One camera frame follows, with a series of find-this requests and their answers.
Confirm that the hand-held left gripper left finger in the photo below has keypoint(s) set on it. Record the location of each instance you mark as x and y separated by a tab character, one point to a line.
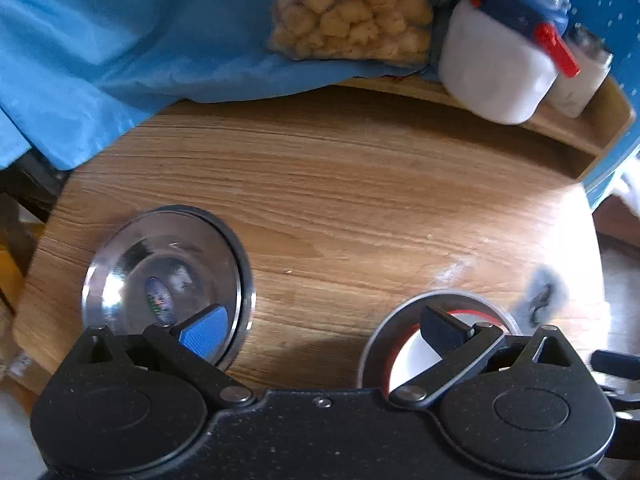
205	332

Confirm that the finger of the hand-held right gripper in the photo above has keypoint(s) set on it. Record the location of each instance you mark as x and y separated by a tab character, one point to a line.
612	361

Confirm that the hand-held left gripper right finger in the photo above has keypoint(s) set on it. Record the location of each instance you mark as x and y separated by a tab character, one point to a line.
447	330

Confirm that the white bowl with red rim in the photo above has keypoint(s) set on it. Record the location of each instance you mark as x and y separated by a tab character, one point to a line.
417	360

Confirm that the steel bowl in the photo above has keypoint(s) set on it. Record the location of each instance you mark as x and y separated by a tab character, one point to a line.
377	355

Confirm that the steel plate with sticker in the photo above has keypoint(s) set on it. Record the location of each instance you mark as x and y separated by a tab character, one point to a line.
130	270

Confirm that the wooden tray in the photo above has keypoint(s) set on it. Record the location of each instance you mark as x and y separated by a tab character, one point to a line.
550	130

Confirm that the white container with blue lid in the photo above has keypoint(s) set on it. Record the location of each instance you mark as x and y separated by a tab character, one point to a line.
490	60

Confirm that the small white jar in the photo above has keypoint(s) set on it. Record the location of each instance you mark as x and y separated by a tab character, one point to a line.
575	85

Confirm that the blue cloth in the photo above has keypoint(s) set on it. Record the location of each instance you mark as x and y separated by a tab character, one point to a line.
150	35

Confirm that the clear bag of fried snacks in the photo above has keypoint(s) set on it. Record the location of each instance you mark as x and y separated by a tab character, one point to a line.
350	10

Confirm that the blue perforated chair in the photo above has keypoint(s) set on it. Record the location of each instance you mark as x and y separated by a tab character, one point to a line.
615	10

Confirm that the black metal frame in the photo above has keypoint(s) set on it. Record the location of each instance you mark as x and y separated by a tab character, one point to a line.
30	180

